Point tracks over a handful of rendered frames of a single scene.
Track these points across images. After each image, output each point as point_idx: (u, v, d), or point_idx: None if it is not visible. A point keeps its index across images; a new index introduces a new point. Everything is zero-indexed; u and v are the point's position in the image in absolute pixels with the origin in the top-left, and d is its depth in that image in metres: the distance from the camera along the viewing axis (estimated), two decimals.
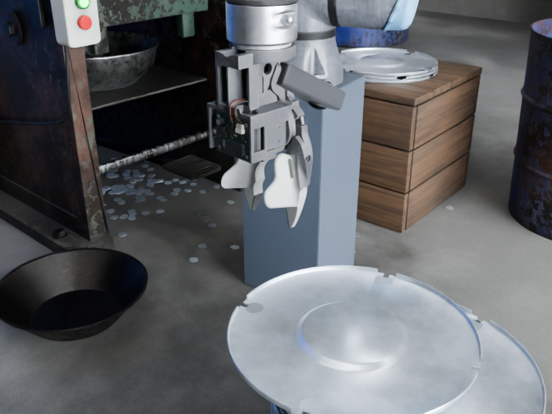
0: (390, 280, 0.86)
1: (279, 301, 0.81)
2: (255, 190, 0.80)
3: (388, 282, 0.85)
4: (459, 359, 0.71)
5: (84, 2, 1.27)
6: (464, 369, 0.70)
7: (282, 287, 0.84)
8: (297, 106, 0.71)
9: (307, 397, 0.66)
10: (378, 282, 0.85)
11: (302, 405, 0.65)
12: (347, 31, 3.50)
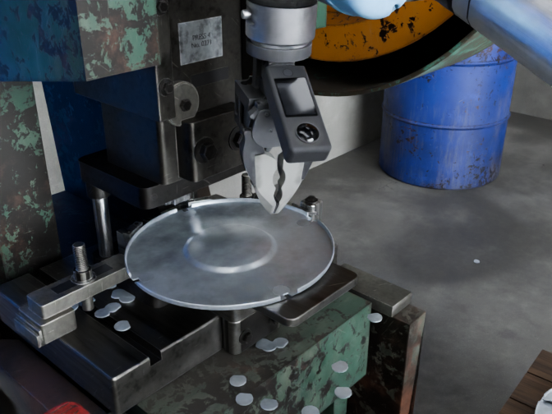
0: (277, 294, 0.80)
1: (301, 233, 0.94)
2: (278, 192, 0.79)
3: (274, 292, 0.81)
4: (151, 278, 0.84)
5: None
6: (141, 275, 0.85)
7: (319, 240, 0.92)
8: (256, 108, 0.71)
9: (195, 213, 1.00)
10: (280, 286, 0.82)
11: (191, 211, 1.01)
12: (433, 172, 2.93)
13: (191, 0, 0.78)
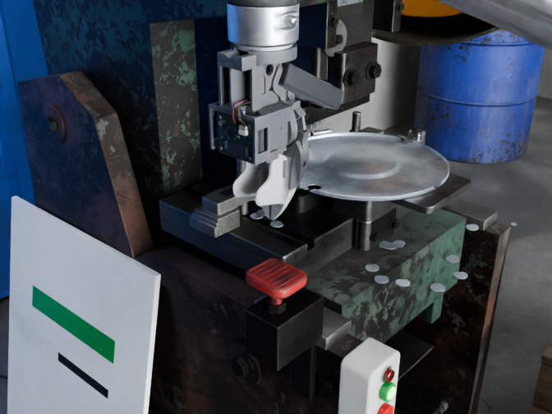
0: (407, 144, 1.18)
1: (322, 145, 1.18)
2: None
3: (405, 145, 1.18)
4: (426, 181, 1.03)
5: (391, 394, 0.89)
6: (426, 186, 1.02)
7: (328, 140, 1.21)
8: (298, 106, 0.71)
9: None
10: (397, 144, 1.18)
11: None
12: (466, 146, 3.12)
13: None
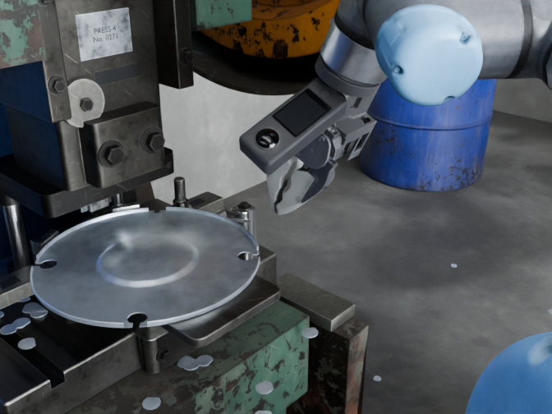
0: None
1: (118, 306, 0.75)
2: (286, 199, 0.78)
3: None
4: (151, 217, 0.95)
5: None
6: (161, 214, 0.96)
7: (89, 313, 0.73)
8: None
9: None
10: None
11: None
12: (413, 172, 2.86)
13: None
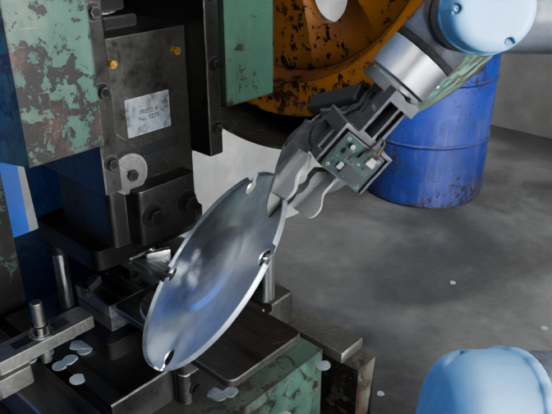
0: None
1: (245, 277, 0.74)
2: (281, 198, 0.78)
3: None
4: None
5: None
6: None
7: (239, 300, 0.72)
8: None
9: None
10: None
11: None
12: (414, 190, 2.98)
13: (137, 78, 0.83)
